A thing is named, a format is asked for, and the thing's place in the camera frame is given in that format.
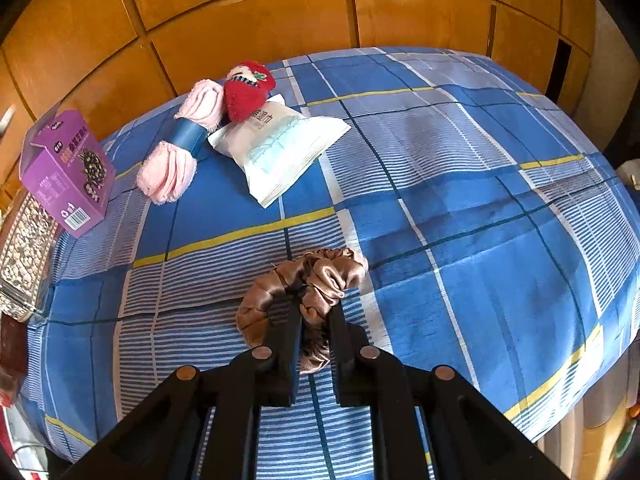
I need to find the brown satin scrunchie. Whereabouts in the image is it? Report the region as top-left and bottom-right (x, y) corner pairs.
(235, 247), (369, 375)

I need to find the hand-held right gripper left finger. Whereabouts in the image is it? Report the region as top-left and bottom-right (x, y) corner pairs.
(60, 287), (306, 480)

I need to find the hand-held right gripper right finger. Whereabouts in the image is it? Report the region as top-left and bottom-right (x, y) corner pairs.
(327, 305), (571, 480)

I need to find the white wet wipes pack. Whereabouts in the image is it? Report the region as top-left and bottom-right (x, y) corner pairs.
(207, 92), (352, 209)

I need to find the wooden wardrobe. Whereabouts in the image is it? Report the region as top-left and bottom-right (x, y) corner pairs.
(0, 0), (616, 201)

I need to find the purple cardboard box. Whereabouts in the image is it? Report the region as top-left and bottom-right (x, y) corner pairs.
(20, 100), (117, 239)

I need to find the red strawberry plush toy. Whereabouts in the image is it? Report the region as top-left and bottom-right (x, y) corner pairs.
(222, 61), (277, 123)

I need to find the ornate metallic tissue box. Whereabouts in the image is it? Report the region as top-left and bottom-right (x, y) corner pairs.
(0, 192), (63, 323)

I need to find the pink rolled fluffy towel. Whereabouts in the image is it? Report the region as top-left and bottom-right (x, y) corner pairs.
(136, 79), (226, 206)

